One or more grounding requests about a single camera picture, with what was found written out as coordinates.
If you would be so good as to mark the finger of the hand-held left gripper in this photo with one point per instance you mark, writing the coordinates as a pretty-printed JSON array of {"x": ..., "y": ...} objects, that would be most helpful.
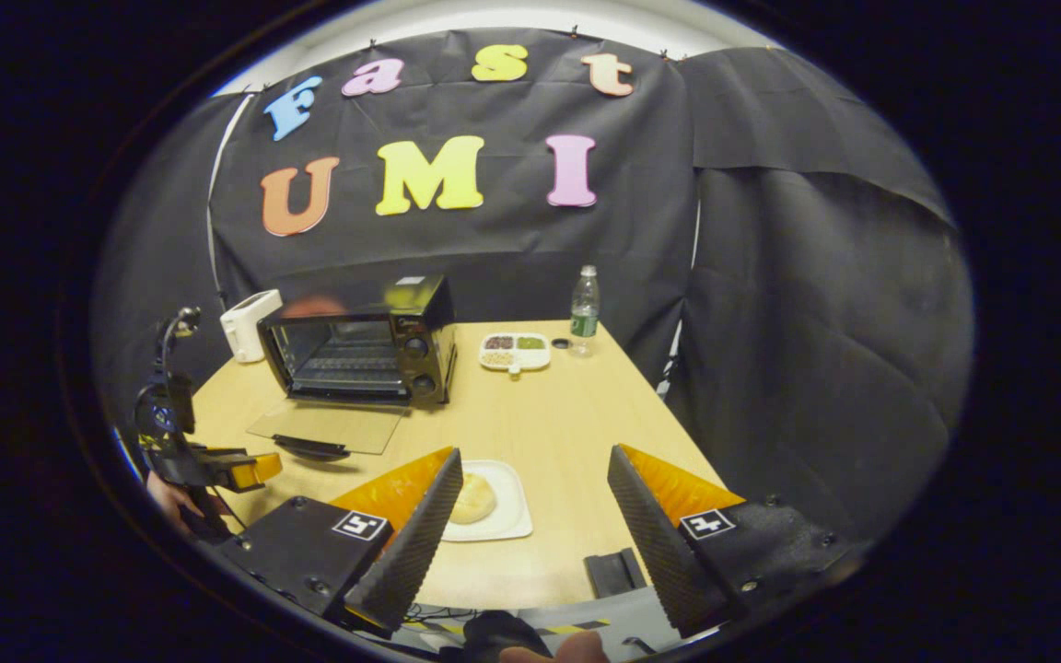
[{"x": 250, "y": 470}]

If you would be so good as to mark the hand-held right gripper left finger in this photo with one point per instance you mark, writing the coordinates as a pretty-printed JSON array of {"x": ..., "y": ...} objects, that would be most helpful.
[{"x": 420, "y": 543}]

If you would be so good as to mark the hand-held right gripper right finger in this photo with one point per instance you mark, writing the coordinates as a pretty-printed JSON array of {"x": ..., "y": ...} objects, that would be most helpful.
[{"x": 655, "y": 543}]

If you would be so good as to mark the round bread bun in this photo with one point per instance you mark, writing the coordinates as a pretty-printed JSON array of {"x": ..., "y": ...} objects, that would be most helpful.
[{"x": 473, "y": 499}]

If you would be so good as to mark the black electric oven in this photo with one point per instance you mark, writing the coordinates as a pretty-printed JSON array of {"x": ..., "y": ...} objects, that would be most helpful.
[{"x": 420, "y": 350}]

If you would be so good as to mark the white square plate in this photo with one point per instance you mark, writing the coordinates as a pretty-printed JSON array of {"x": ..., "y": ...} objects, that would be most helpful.
[{"x": 512, "y": 502}]

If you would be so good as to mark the white toaster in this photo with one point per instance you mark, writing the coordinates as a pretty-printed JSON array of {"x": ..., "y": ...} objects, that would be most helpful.
[{"x": 250, "y": 324}]

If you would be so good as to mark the white divided dish with grains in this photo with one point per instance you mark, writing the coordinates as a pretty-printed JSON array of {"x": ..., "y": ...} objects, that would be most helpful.
[{"x": 514, "y": 352}]

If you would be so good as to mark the clear plastic water bottle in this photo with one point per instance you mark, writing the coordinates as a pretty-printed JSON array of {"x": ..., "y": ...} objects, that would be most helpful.
[{"x": 585, "y": 308}]

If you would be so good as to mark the black flat bracket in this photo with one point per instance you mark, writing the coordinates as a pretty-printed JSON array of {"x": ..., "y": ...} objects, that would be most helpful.
[{"x": 613, "y": 573}]

